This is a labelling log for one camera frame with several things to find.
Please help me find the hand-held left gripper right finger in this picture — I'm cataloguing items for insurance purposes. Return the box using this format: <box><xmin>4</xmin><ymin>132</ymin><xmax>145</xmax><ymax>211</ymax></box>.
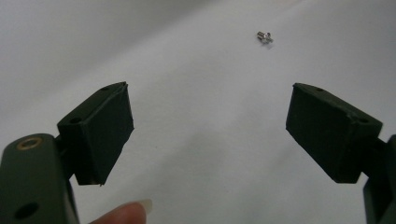
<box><xmin>285</xmin><ymin>82</ymin><xmax>384</xmax><ymax>184</ymax></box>

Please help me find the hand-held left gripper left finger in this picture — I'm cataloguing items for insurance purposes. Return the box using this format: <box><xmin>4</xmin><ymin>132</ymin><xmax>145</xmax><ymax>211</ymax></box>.
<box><xmin>56</xmin><ymin>81</ymin><xmax>135</xmax><ymax>187</ymax></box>

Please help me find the small silver screw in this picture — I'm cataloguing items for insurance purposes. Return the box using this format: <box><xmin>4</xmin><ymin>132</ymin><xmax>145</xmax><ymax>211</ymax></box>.
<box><xmin>256</xmin><ymin>31</ymin><xmax>275</xmax><ymax>45</ymax></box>

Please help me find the white table mat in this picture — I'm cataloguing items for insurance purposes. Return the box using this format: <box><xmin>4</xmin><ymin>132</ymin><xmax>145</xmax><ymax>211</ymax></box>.
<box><xmin>0</xmin><ymin>0</ymin><xmax>396</xmax><ymax>224</ymax></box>

